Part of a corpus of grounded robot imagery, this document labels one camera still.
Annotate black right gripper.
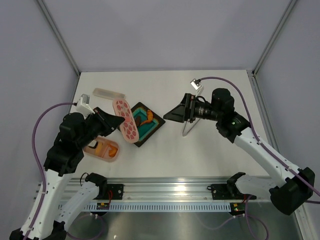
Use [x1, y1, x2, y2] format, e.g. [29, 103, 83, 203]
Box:
[164, 93, 222, 123]

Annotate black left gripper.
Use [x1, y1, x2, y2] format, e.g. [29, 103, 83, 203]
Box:
[77, 106, 125, 149]

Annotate pink lunch box lid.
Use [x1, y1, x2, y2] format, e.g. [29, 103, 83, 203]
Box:
[112, 97, 139, 144]

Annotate metal food tongs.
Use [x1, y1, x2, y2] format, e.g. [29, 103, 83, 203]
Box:
[182, 87, 203, 137]

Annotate pink lunch box base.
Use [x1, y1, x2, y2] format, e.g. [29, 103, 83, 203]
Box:
[83, 136, 120, 163]

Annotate orange fried shrimp piece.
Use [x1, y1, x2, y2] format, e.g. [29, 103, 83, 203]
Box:
[108, 144, 118, 158]

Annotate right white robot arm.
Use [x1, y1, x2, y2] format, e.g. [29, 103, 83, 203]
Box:
[163, 88, 315, 215]

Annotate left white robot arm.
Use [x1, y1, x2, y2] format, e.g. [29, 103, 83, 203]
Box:
[9, 107, 125, 240]

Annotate brown meat patty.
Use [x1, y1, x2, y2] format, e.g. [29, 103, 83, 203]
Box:
[134, 116, 141, 127]

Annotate white rice ball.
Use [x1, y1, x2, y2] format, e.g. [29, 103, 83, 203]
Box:
[88, 141, 98, 149]

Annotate beige cutlery case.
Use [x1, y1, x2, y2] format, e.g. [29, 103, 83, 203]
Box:
[92, 88, 126, 100]

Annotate orange fried chicken piece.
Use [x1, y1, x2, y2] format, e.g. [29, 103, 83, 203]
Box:
[140, 109, 154, 126]

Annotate black teal square plate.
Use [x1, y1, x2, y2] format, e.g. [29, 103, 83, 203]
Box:
[131, 102, 166, 148]

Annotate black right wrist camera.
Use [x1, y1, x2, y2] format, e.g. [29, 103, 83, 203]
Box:
[190, 79, 204, 96]

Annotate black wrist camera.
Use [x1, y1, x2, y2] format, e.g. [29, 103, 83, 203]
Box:
[75, 94, 95, 119]
[190, 79, 204, 96]

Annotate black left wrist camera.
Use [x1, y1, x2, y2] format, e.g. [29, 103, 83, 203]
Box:
[75, 94, 95, 119]

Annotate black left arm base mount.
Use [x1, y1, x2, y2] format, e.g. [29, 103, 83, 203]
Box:
[94, 183, 124, 200]

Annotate aluminium mounting rail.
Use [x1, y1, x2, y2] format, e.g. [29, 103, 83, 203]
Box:
[34, 176, 276, 202]

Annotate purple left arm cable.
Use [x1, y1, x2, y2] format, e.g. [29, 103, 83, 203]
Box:
[24, 101, 111, 240]

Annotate white slotted cable duct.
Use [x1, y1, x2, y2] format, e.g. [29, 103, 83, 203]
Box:
[81, 201, 231, 213]

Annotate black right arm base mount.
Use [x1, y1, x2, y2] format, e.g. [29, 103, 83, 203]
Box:
[206, 183, 249, 201]

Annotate left aluminium frame post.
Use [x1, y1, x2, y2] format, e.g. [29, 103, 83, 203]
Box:
[34, 0, 81, 78]

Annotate aluminium frame post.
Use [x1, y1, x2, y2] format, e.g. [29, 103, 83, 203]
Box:
[34, 0, 81, 78]
[252, 0, 299, 77]

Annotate right aluminium frame post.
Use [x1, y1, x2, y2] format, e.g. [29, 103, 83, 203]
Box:
[252, 0, 299, 77]

